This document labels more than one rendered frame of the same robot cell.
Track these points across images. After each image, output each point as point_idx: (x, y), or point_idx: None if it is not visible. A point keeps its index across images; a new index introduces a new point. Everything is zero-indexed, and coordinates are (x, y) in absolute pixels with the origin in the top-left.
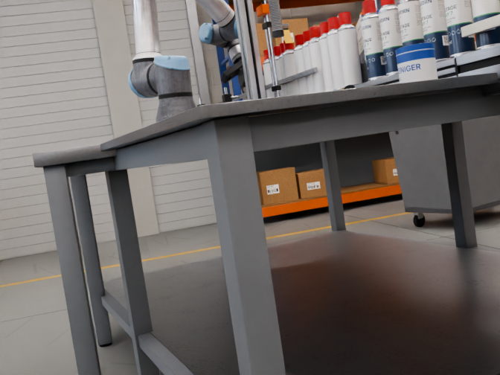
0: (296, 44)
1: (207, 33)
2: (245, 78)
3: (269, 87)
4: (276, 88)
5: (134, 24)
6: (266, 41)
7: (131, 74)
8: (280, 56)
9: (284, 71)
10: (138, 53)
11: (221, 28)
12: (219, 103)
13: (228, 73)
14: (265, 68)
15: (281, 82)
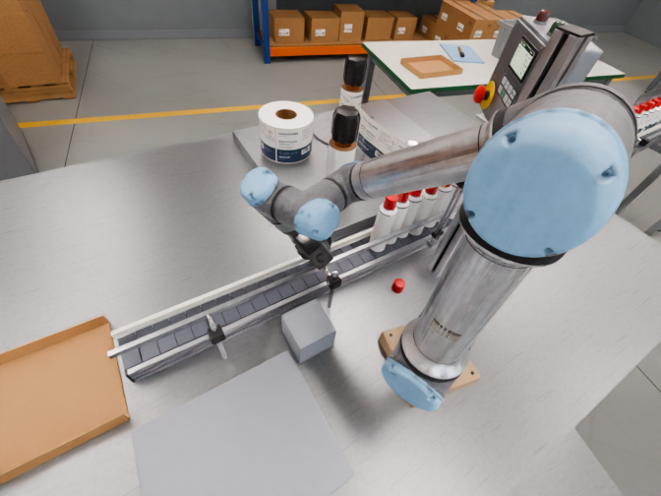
0: (450, 184)
1: (337, 222)
2: (454, 247)
3: (401, 234)
4: (443, 233)
5: (485, 326)
6: (454, 198)
7: (443, 395)
8: (420, 199)
9: (426, 213)
10: (462, 355)
11: (349, 200)
12: (246, 298)
13: (330, 252)
14: (394, 217)
15: (425, 223)
